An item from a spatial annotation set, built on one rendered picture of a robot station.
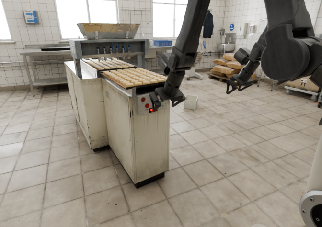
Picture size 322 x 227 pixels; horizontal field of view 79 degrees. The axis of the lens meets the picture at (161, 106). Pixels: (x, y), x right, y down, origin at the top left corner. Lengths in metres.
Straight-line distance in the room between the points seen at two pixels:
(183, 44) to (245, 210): 1.41
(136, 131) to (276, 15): 1.19
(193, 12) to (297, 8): 0.27
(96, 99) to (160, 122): 0.77
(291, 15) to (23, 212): 1.91
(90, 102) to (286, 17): 1.79
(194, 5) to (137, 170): 1.32
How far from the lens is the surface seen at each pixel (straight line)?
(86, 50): 2.00
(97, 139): 2.18
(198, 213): 1.66
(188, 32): 0.63
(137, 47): 2.16
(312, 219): 0.73
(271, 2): 0.47
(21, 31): 5.33
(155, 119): 1.49
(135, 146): 1.51
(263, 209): 1.83
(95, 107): 2.04
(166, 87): 0.74
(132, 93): 1.30
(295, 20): 0.44
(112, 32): 2.03
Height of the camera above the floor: 1.25
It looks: 21 degrees down
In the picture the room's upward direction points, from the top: straight up
